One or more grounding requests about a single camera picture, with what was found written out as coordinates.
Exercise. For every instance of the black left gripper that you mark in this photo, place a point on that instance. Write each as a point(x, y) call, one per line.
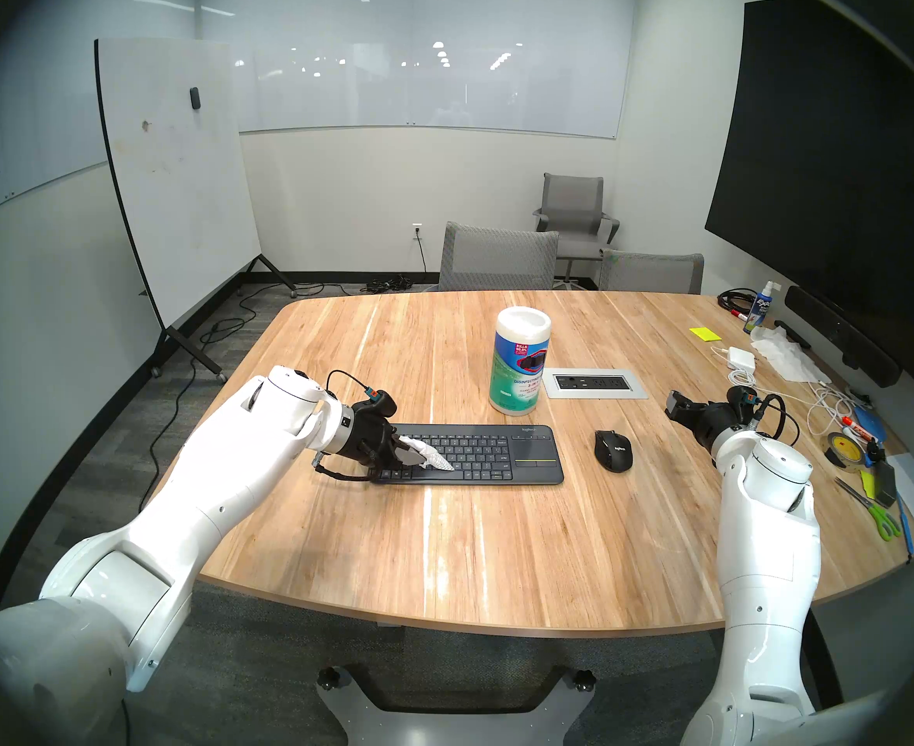
point(370, 440)

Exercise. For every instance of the crumpled white tissue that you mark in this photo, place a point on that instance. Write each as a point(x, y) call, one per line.
point(790, 357)

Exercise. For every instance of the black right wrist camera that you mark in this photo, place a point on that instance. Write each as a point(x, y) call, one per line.
point(742, 400)

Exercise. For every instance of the blue flat packet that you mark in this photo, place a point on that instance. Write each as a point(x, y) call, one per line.
point(873, 420)

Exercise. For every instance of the glass wall whiteboard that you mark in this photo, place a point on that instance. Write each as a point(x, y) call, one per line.
point(410, 53)

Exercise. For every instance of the blue pen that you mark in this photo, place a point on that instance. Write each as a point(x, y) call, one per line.
point(906, 525)

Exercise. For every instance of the large black TV screen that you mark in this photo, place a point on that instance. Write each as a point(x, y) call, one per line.
point(838, 169)

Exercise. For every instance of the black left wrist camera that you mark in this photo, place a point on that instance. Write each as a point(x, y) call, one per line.
point(381, 404)

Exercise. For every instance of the blue whiteboard cleaner spray bottle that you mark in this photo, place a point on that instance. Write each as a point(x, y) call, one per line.
point(760, 309)

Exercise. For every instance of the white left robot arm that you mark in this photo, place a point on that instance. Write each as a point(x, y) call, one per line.
point(193, 503)

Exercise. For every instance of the yellow tape roll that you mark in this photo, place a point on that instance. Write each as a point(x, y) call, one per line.
point(845, 451)

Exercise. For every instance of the black Logitech keyboard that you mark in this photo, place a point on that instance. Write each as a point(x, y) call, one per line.
point(504, 457)

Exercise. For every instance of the orange capped marker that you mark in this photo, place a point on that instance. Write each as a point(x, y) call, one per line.
point(857, 423)

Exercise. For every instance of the mobile whiteboard on stand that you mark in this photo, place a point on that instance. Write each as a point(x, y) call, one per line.
point(185, 177)

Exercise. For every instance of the disinfecting wipes canister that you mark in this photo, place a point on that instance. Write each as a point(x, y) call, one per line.
point(519, 364)

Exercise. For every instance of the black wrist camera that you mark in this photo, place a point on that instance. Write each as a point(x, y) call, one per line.
point(742, 400)
point(381, 404)

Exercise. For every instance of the grey office chair with armrests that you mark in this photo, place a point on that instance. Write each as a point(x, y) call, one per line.
point(573, 202)

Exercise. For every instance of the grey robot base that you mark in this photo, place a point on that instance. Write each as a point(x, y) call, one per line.
point(457, 725)

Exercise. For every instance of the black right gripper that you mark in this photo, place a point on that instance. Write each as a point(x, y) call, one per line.
point(712, 424)

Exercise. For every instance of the white disinfecting wipe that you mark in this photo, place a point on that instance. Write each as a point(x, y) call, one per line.
point(437, 461)

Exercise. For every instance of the black Logitech mouse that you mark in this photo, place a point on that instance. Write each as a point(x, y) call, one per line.
point(612, 451)

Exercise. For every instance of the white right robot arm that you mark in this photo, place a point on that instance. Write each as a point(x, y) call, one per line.
point(768, 558)

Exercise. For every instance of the white table power outlet panel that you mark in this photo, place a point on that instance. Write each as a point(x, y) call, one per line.
point(595, 384)

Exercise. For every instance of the grey mesh office chair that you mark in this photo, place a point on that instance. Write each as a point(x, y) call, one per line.
point(651, 273)
point(497, 259)

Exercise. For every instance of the black video conference bar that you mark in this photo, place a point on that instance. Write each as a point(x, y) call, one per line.
point(842, 334)

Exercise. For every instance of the wall board with writing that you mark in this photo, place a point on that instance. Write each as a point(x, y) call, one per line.
point(22, 162)

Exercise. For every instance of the black and yellow box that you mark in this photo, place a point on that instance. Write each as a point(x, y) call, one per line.
point(884, 484)

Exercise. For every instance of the yellow sticky note pad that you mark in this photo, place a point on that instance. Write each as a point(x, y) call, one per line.
point(705, 333)

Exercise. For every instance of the black table leg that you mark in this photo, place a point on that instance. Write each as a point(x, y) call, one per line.
point(824, 659)

